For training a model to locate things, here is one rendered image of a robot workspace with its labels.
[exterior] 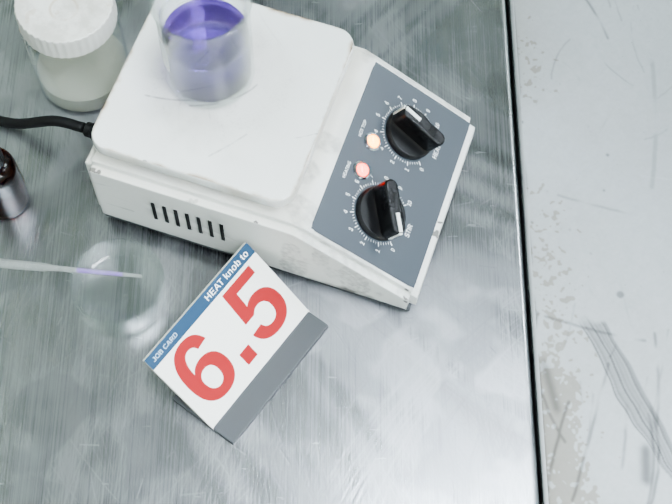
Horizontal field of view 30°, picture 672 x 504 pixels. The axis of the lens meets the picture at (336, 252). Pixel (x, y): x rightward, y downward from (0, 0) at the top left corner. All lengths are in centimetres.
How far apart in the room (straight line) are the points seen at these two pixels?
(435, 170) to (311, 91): 9
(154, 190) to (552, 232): 24
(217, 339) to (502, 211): 20
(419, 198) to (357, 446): 15
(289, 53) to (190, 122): 7
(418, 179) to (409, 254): 5
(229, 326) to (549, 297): 19
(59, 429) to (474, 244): 27
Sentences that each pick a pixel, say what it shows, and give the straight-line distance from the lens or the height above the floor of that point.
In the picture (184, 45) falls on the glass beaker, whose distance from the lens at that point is 66.
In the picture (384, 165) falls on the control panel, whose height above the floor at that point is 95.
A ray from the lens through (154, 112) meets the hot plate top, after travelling 71.
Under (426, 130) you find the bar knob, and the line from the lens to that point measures 73.
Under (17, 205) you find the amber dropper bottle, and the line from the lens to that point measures 78.
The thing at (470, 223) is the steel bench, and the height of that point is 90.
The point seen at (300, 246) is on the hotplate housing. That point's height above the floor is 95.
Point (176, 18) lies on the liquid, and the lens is 70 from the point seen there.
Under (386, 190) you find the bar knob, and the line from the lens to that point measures 70.
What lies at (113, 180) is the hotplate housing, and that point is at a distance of 72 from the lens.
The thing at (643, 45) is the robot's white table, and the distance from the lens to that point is 86.
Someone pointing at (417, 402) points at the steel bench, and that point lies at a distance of 73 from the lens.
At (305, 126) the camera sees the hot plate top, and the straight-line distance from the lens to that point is 70.
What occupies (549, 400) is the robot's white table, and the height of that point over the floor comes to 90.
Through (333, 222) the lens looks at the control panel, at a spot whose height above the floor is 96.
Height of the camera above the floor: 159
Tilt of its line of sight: 65 degrees down
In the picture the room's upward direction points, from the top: 2 degrees clockwise
